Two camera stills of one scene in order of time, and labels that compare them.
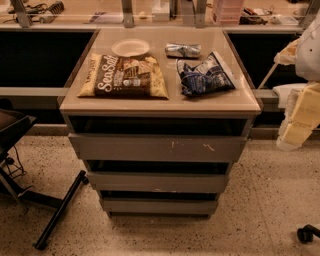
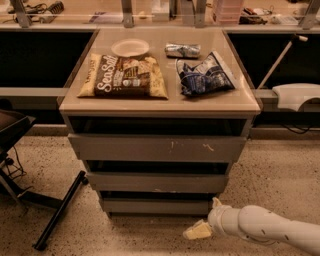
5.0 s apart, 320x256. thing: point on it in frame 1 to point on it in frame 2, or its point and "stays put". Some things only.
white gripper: [309, 55] to [218, 216]
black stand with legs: [12, 125] stays put
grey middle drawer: [158, 182] stays put
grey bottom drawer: [159, 206] stays put
